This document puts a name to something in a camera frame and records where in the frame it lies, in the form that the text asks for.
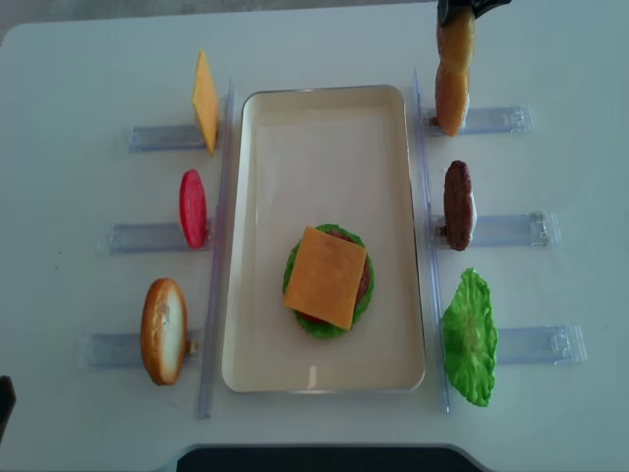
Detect clear lettuce holder track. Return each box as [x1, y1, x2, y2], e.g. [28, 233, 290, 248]
[497, 324, 588, 365]

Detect tomato slice on burger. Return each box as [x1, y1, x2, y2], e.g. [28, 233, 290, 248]
[295, 311, 325, 325]

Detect clear right long rail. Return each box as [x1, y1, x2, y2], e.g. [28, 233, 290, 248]
[413, 69, 451, 414]

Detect bun on right rack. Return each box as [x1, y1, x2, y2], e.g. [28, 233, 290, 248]
[434, 63, 469, 137]

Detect tomato slice on left rack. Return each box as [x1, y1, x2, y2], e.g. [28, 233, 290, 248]
[179, 169, 207, 249]

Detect cheese slice on burger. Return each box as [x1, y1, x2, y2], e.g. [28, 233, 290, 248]
[283, 226, 368, 330]

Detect clear patty holder track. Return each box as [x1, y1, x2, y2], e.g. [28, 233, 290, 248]
[431, 211, 561, 250]

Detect clear cheese holder track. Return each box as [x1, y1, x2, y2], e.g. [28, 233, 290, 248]
[129, 125, 205, 152]

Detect lettuce leaf on right rack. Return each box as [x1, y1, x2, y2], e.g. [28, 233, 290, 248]
[441, 267, 498, 407]

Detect cream rectangular tray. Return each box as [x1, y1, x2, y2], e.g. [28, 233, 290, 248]
[221, 86, 426, 393]

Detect meat patty on right rack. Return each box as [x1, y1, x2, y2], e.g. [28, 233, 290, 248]
[443, 160, 477, 251]

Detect cheese slice on left rack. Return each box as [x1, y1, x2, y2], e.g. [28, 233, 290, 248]
[192, 50, 220, 156]

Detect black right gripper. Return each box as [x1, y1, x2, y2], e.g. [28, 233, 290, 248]
[437, 0, 511, 26]

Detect bun slice on left rack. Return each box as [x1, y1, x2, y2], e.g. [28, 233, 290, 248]
[141, 278, 187, 385]

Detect sesame top bun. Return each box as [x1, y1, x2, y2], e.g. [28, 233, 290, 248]
[436, 9, 476, 76]

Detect meat patty on burger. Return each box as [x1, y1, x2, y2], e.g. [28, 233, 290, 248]
[326, 229, 371, 306]

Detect clear bun holder track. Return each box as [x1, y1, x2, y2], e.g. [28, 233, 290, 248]
[77, 327, 203, 370]

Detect clear right bun track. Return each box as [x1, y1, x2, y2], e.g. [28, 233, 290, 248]
[421, 106, 534, 137]

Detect clear tomato holder track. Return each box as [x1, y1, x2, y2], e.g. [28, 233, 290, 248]
[96, 223, 192, 256]

